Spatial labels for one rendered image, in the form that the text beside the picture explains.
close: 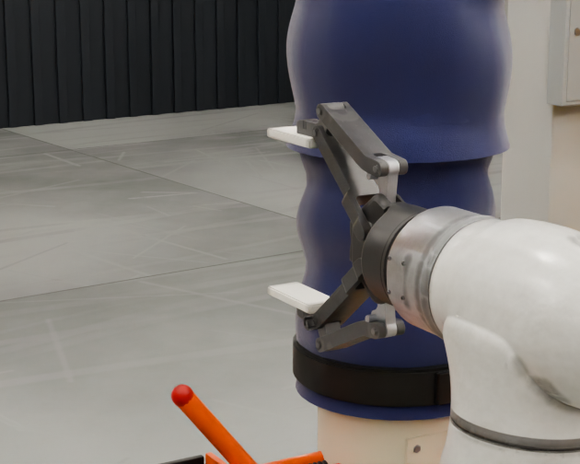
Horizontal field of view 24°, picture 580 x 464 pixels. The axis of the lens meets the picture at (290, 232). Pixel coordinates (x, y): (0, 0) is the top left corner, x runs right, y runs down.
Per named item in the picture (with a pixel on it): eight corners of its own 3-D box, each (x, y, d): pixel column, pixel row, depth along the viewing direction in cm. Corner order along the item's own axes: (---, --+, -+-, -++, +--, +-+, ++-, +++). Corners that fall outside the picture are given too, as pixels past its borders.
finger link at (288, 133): (309, 148, 106) (309, 139, 106) (266, 136, 112) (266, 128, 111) (342, 145, 107) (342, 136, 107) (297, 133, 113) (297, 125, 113)
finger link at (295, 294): (340, 300, 110) (340, 309, 110) (297, 281, 116) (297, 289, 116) (308, 306, 109) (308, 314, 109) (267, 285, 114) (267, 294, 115)
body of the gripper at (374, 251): (388, 212, 93) (319, 190, 101) (387, 330, 95) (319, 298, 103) (475, 202, 97) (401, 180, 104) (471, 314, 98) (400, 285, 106)
